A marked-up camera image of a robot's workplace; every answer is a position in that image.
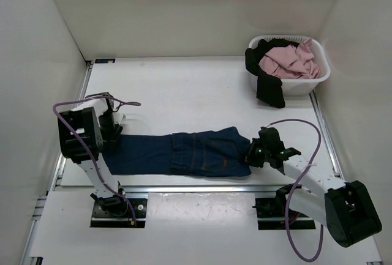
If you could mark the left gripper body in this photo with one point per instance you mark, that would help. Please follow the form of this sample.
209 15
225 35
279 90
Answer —
110 131

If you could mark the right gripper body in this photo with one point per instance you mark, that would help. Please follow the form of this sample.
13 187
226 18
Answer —
258 154

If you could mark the dark blue denim trousers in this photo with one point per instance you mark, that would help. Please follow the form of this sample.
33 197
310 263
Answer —
202 154

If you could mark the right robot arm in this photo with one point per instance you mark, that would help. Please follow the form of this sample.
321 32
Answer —
344 208

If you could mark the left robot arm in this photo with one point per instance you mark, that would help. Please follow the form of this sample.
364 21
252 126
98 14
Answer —
86 129

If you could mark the black garment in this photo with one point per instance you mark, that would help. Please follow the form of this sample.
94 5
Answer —
269 88

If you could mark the white laundry basket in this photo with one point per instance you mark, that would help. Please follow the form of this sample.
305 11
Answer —
300 87

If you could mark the dark label sticker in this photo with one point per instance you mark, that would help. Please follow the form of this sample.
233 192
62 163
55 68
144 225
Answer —
105 61

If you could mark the pink garment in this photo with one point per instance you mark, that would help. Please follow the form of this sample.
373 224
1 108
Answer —
289 60

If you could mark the white foam cover board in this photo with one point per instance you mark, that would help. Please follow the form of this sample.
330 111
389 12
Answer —
217 228

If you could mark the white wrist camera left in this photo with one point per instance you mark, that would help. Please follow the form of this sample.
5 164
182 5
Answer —
119 118

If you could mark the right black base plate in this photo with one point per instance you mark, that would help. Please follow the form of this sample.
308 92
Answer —
270 217

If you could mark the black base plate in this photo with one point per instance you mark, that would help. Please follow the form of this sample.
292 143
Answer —
139 208
270 217

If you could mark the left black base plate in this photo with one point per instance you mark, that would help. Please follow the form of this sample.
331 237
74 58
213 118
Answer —
139 208

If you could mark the aluminium table frame rail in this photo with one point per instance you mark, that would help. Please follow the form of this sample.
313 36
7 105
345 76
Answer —
189 95

